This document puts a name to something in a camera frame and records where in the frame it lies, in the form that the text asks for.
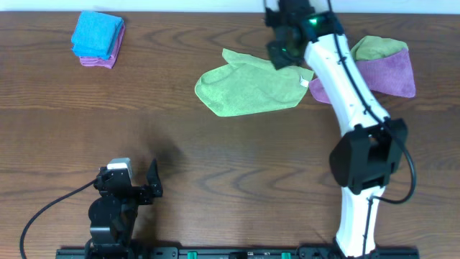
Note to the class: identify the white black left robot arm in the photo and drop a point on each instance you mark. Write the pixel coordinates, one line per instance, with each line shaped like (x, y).
(113, 215)

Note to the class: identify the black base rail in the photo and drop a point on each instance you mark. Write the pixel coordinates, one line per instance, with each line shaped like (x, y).
(237, 253)

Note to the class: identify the unfolded purple cloth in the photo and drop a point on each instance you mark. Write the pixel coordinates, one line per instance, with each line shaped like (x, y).
(392, 75)

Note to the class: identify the olive green crumpled cloth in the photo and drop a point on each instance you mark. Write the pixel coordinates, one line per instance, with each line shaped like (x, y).
(374, 47)

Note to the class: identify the light green cloth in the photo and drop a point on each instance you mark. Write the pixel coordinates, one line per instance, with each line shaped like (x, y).
(251, 85)

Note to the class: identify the folded pink cloth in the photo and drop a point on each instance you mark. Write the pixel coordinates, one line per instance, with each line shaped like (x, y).
(110, 62)

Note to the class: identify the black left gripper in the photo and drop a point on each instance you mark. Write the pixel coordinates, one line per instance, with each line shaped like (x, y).
(144, 192)

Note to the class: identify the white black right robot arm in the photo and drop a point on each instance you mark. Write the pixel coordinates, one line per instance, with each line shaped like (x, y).
(372, 144)

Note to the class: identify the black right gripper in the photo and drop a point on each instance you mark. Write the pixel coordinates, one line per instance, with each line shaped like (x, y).
(279, 54)

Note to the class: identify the folded blue cloth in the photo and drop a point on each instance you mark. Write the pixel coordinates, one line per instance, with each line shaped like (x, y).
(95, 34)

